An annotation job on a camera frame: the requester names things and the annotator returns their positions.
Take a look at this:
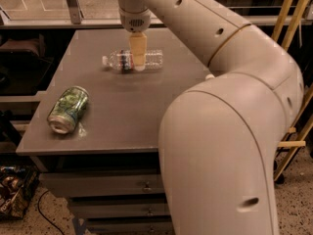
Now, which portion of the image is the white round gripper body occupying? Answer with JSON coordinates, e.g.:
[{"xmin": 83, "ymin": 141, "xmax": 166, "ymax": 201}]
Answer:
[{"xmin": 119, "ymin": 9, "xmax": 151, "ymax": 32}]

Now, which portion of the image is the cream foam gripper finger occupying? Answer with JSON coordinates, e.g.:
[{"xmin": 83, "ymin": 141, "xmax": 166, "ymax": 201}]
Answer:
[{"xmin": 129, "ymin": 32, "xmax": 147, "ymax": 71}]

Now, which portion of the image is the clear bottle red blue label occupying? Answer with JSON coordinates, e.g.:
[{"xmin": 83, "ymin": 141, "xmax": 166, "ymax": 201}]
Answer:
[{"xmin": 102, "ymin": 50, "xmax": 163, "ymax": 73}]

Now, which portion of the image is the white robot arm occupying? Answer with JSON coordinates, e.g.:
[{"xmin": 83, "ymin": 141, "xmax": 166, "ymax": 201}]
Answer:
[{"xmin": 118, "ymin": 0, "xmax": 304, "ymax": 235}]

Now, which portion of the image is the white labelled water bottle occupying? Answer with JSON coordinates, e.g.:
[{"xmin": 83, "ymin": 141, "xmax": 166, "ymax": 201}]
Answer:
[{"xmin": 205, "ymin": 74, "xmax": 215, "ymax": 80}]

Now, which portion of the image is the green aluminium drink can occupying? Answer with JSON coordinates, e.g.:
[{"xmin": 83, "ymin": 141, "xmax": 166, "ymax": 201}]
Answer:
[{"xmin": 47, "ymin": 86, "xmax": 89, "ymax": 134}]

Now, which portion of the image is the dark chair at left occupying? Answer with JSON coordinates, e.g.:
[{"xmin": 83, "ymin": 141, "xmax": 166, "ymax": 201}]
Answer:
[{"xmin": 0, "ymin": 34, "xmax": 54, "ymax": 96}]

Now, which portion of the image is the grey drawer cabinet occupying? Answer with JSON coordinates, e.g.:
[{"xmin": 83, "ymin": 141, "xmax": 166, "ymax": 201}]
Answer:
[{"xmin": 15, "ymin": 27, "xmax": 216, "ymax": 235}]

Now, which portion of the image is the top grey drawer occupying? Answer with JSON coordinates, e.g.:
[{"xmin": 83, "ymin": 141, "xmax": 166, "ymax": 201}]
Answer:
[{"xmin": 39, "ymin": 172, "xmax": 164, "ymax": 198}]

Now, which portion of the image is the grey drawer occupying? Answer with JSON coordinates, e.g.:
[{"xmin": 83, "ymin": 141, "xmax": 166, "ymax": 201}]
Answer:
[
  {"xmin": 86, "ymin": 216, "xmax": 173, "ymax": 234},
  {"xmin": 69, "ymin": 198, "xmax": 169, "ymax": 218},
  {"xmin": 39, "ymin": 172, "xmax": 164, "ymax": 198}
]

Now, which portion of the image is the middle grey drawer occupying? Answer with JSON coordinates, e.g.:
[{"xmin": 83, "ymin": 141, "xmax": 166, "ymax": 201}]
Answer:
[{"xmin": 69, "ymin": 198, "xmax": 169, "ymax": 218}]

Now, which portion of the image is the box of snack packets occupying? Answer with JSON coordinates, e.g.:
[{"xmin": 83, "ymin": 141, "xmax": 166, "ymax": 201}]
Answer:
[{"xmin": 0, "ymin": 165, "xmax": 38, "ymax": 220}]

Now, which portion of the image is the bottom grey drawer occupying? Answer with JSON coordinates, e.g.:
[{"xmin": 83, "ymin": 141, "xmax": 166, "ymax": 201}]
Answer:
[{"xmin": 86, "ymin": 216, "xmax": 173, "ymax": 234}]

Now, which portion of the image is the metal railing frame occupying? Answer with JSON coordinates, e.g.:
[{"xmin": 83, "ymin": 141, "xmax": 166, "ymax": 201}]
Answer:
[{"xmin": 0, "ymin": 0, "xmax": 313, "ymax": 29}]

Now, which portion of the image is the wooden rack frame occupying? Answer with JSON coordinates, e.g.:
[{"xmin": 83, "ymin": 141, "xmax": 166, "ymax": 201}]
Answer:
[{"xmin": 270, "ymin": 0, "xmax": 313, "ymax": 184}]

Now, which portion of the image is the black floor cable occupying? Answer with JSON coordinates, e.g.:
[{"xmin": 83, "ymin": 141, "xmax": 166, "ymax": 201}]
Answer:
[{"xmin": 36, "ymin": 189, "xmax": 67, "ymax": 235}]

